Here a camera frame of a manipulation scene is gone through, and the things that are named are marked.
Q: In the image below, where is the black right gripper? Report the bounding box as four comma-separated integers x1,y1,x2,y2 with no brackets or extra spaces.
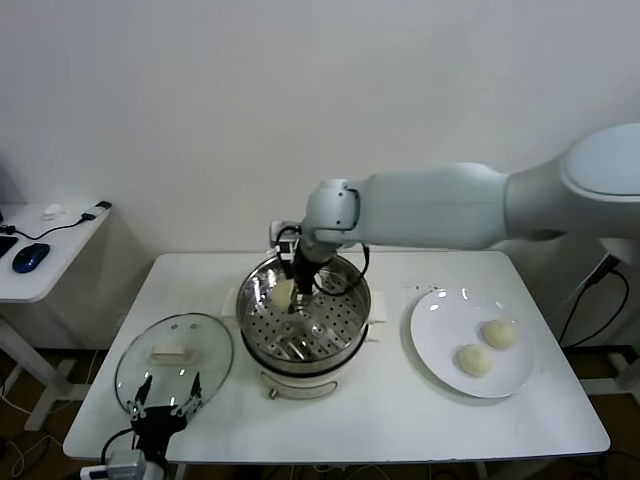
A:
288,244,321,316

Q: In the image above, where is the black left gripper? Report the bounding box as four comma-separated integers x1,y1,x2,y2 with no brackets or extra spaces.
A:
127,370,205,456

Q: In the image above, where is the white steamed baozi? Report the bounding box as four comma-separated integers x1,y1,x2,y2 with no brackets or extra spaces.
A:
270,279,297,312
453,343,495,377
480,319,518,350

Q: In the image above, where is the round glass pot lid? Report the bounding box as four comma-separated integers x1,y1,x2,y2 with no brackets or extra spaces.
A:
113,313,235,419

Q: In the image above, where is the perforated steel steamer basket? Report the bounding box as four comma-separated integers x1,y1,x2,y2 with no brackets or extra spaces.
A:
235,249,372,376

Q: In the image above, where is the stainless steel steamer pot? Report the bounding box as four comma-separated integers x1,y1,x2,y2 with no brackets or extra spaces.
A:
221,287,389,401

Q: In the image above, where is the large white plate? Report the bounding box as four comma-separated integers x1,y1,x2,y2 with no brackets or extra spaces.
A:
409,287,534,400

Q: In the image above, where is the white side desk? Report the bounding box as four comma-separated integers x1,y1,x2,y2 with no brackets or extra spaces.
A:
0,202,114,434

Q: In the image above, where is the blue computer mouse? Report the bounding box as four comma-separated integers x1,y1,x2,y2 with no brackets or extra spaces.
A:
11,243,51,274

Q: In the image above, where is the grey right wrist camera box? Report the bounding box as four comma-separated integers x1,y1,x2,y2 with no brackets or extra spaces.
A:
269,220,304,261

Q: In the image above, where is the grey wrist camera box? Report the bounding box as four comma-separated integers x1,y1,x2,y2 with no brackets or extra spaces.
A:
79,448,147,480
269,220,304,261

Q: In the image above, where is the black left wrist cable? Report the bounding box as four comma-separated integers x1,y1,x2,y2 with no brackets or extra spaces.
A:
101,427,137,466

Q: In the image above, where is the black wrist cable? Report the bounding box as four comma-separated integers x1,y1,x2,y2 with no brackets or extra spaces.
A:
309,242,371,299
101,427,137,466

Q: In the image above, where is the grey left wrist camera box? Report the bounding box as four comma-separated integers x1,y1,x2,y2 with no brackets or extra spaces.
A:
79,448,147,480

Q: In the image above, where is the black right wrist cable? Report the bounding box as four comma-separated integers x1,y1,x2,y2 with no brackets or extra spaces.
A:
309,242,371,299

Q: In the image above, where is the black cable with adapter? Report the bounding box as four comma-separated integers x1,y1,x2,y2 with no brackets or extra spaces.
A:
0,201,112,242

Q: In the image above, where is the black cable with power brick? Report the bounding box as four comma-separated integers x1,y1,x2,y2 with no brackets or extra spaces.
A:
557,257,630,349

